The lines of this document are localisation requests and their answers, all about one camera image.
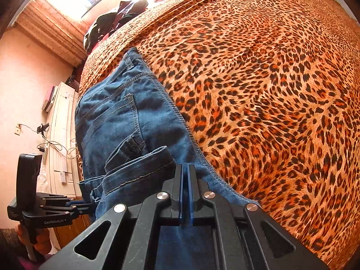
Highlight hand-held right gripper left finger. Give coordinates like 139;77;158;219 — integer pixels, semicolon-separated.
38;163;184;270

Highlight pink book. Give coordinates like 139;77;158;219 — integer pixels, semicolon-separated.
42;86;57;111

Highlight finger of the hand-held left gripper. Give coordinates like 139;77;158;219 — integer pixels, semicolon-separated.
42;203;95;215
42;196;86;205

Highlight person's left hand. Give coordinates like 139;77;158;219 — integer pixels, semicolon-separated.
34;226;53;256

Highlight white cable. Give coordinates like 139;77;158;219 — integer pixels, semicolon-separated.
38;138;79;161

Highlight dark red garment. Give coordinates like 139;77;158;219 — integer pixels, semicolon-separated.
111;0;140;33

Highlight black garment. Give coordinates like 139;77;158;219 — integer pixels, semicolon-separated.
125;0;149;24

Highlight white dresser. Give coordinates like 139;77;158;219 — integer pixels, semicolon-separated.
42;81;83;197

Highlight blue denim pants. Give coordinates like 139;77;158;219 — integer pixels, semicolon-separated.
74;47;261;270

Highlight dark fluffy garment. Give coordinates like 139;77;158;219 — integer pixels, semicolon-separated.
84;13;119;54

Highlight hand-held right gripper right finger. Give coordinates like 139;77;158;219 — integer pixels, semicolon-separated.
187;164;331;270

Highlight patterned pink curtain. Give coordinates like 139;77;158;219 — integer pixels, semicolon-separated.
15;0;89;68

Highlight leopard print blanket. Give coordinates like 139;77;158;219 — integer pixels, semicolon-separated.
76;0;360;270

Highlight dark woven basket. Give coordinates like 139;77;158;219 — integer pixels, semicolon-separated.
66;74;81;92

